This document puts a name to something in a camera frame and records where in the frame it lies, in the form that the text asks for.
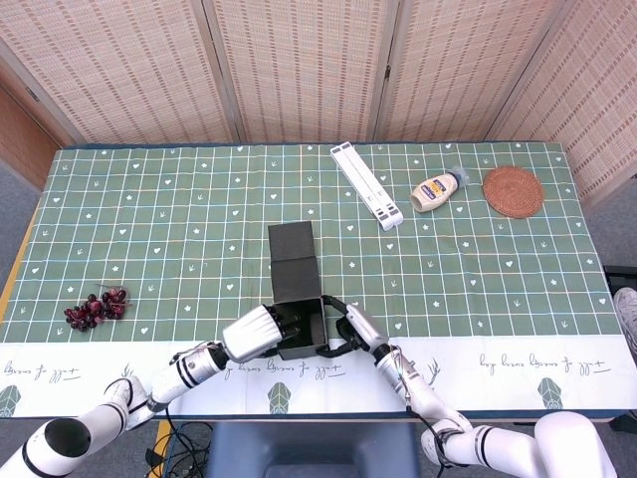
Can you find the brown wooden door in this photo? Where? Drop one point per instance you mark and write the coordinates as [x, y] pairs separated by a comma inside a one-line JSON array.
[[20, 139]]

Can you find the white folding stand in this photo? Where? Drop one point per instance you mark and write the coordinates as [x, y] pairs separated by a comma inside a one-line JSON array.
[[363, 181]]

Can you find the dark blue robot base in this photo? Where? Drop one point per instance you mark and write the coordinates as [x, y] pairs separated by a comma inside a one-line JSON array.
[[308, 448]]

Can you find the black cardboard box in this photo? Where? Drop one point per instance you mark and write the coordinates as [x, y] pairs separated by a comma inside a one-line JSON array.
[[293, 269]]

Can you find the woven bamboo screen panel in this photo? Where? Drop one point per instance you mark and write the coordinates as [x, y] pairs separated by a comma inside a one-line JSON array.
[[597, 89], [124, 65], [448, 65], [303, 65]]

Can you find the green checked deer tablecloth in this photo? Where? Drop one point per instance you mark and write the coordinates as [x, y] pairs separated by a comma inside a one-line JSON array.
[[174, 224]]

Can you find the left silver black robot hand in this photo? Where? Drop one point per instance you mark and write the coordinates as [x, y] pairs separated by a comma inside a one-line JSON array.
[[251, 333]]

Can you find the dark red grape bunch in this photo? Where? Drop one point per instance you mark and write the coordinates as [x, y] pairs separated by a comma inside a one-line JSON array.
[[99, 306]]

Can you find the round brown woven coaster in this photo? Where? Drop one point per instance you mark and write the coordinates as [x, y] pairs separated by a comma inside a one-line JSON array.
[[512, 191]]

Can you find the grey sneaker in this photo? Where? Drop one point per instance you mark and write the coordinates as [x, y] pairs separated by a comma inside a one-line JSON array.
[[628, 313]]

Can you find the cream mayonnaise squeeze bottle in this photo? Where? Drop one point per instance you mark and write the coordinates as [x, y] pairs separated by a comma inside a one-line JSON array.
[[435, 191]]

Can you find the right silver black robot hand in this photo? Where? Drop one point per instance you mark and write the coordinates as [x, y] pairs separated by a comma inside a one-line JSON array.
[[365, 326]]

